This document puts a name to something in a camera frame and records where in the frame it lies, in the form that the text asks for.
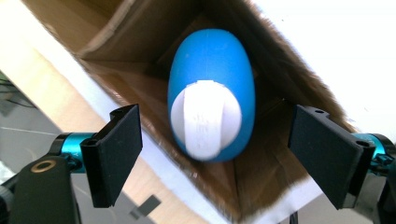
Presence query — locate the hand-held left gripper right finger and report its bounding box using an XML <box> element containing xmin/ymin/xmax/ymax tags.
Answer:
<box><xmin>288</xmin><ymin>105</ymin><xmax>376</xmax><ymax>210</ymax></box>

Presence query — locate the blue bottle with white cap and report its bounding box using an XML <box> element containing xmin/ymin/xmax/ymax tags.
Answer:
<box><xmin>167</xmin><ymin>28</ymin><xmax>257</xmax><ymax>163</ymax></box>

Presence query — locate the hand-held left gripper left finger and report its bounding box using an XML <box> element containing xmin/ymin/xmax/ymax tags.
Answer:
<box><xmin>79</xmin><ymin>104</ymin><xmax>144</xmax><ymax>209</ymax></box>

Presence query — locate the blue cardboard box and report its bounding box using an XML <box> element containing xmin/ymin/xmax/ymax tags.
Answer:
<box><xmin>21</xmin><ymin>0</ymin><xmax>357</xmax><ymax>224</ymax></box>

